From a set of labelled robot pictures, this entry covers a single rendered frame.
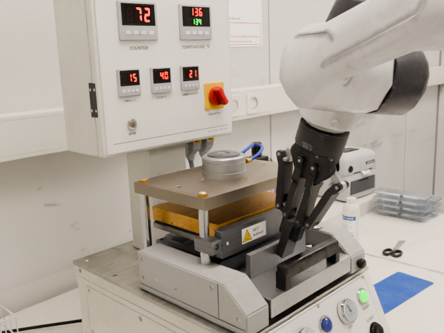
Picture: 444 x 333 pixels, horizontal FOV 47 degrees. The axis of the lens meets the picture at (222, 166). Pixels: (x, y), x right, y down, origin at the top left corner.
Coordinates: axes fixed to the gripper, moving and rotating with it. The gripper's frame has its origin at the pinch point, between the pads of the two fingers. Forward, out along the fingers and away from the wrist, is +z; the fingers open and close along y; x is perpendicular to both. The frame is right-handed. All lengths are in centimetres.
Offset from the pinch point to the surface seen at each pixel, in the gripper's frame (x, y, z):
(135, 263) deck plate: -10.4, -24.8, 18.9
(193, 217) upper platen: -10.1, -12.7, 0.8
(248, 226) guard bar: -5.5, -4.7, -0.9
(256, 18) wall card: 73, -80, -15
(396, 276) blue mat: 53, 3, 28
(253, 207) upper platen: 0.3, -8.8, -0.6
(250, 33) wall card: 70, -78, -11
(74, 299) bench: -9, -46, 46
